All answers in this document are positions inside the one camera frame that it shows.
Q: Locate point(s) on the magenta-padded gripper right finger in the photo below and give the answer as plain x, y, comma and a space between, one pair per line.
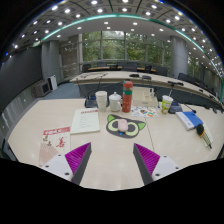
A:
163, 166

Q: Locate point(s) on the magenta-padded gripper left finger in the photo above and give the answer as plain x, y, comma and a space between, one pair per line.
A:
56, 165

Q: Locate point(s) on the black green cat-face mouse pad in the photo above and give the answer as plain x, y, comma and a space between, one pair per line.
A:
135, 130

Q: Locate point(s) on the red and white brochure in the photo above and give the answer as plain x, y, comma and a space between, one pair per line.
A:
56, 140

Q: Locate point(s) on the white printed paper sheet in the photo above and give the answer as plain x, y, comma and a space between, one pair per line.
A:
85, 121

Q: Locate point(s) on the blue and white book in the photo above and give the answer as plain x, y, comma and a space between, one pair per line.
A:
190, 119

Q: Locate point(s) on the colourful sticker sheet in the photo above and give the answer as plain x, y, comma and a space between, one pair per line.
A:
144, 111

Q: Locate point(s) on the green and white paper cup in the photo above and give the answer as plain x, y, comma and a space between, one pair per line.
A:
166, 105

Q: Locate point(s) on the white cardboard box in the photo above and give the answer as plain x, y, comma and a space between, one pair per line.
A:
145, 98

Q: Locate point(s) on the red bottle with green band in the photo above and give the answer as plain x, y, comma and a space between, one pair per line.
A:
127, 100

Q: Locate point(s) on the stack of white paper cups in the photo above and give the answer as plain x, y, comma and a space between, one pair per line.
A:
101, 101

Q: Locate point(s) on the grey floor cabinet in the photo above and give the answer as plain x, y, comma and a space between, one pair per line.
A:
41, 88

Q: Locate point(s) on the white lidded ceramic mug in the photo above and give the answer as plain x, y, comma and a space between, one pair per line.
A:
115, 103

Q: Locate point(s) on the white standing panel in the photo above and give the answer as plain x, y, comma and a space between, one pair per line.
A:
52, 82

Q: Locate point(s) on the group of dark office chairs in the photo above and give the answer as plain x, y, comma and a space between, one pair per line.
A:
161, 70

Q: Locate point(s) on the group of ceiling lights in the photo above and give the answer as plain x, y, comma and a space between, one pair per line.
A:
106, 16

